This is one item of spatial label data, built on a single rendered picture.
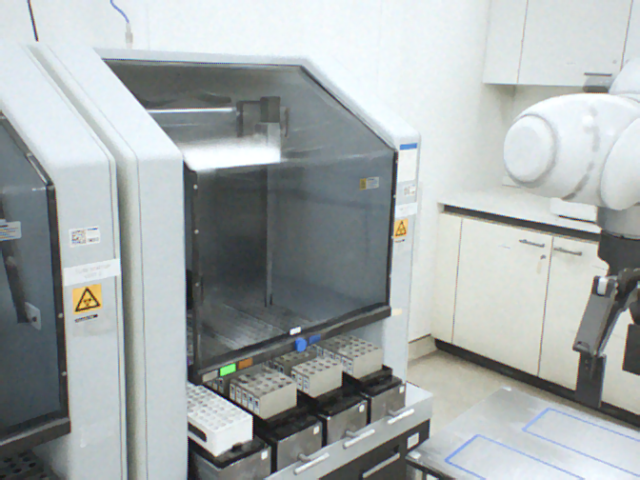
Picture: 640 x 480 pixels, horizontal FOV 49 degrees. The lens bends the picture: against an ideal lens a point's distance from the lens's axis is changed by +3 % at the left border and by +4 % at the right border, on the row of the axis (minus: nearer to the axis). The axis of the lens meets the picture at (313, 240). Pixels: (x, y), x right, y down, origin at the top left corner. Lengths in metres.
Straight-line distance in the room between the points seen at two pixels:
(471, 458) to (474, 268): 2.34
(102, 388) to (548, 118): 0.93
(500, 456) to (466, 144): 2.64
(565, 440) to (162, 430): 0.86
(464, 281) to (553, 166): 3.13
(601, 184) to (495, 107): 3.43
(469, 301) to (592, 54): 1.36
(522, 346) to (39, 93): 2.89
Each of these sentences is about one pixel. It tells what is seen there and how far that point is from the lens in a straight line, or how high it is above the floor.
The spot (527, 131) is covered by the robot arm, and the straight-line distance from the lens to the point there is 0.76.
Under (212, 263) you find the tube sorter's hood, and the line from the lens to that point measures 1.39.
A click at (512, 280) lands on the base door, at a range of 3.69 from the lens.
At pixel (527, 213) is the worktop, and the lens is 3.58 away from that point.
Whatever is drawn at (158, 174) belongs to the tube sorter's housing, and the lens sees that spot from 1.30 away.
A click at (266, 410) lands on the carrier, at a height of 0.84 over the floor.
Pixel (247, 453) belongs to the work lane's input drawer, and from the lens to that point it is 1.52.
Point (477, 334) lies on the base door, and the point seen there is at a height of 0.19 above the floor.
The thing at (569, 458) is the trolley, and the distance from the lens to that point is 1.62.
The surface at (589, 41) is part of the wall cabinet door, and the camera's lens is 3.76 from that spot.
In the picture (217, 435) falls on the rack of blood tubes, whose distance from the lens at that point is 1.49.
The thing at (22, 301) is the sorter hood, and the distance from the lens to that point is 1.22.
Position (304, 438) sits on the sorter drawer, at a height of 0.79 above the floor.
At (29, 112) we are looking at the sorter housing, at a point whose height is 1.50.
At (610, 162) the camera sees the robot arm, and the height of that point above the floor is 1.51.
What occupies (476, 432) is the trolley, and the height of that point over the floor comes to 0.82.
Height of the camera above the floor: 1.61
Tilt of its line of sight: 15 degrees down
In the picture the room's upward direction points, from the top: 2 degrees clockwise
